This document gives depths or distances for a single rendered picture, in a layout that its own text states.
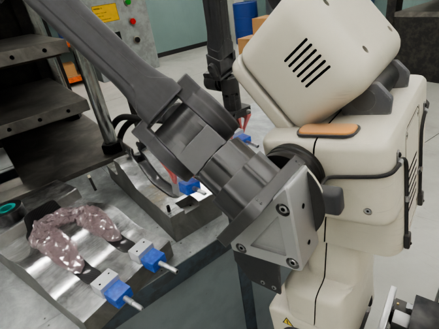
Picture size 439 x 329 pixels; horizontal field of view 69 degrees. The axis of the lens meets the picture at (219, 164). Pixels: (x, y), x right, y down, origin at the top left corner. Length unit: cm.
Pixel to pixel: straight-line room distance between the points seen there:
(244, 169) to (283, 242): 9
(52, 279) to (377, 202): 71
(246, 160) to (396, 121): 19
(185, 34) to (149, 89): 803
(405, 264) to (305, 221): 165
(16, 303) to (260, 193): 76
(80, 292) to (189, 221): 31
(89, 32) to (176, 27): 790
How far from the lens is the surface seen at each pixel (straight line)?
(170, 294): 99
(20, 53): 146
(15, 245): 104
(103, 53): 42
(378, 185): 41
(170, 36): 825
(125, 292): 76
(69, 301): 82
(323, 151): 41
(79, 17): 44
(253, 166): 35
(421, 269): 200
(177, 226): 89
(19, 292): 100
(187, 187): 81
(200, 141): 37
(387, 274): 193
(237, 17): 809
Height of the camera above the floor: 141
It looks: 30 degrees down
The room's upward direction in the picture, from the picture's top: 9 degrees counter-clockwise
